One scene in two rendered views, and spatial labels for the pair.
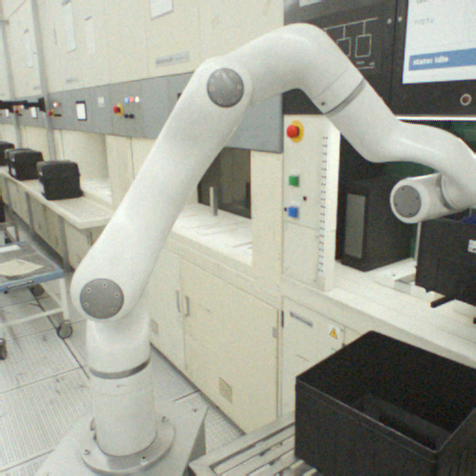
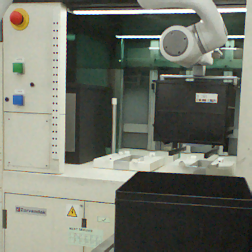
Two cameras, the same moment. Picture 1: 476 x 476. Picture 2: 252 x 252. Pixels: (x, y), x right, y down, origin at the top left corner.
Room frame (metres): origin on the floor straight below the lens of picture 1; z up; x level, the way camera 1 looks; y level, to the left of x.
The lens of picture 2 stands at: (0.04, 0.39, 1.11)
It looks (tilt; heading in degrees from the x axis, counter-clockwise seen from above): 7 degrees down; 319
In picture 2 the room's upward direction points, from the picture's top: 2 degrees clockwise
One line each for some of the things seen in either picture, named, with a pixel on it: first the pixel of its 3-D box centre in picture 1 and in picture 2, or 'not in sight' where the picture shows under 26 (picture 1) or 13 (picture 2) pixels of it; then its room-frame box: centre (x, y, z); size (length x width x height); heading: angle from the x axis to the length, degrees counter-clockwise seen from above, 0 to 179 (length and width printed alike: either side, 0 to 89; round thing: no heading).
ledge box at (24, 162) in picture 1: (26, 165); not in sight; (4.35, 2.01, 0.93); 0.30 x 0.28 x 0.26; 37
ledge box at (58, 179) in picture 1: (58, 178); not in sight; (3.37, 1.33, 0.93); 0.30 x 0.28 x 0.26; 31
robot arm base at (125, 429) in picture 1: (124, 402); not in sight; (0.79, 0.24, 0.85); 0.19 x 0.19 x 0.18
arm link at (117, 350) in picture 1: (116, 298); not in sight; (0.82, 0.24, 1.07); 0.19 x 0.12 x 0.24; 7
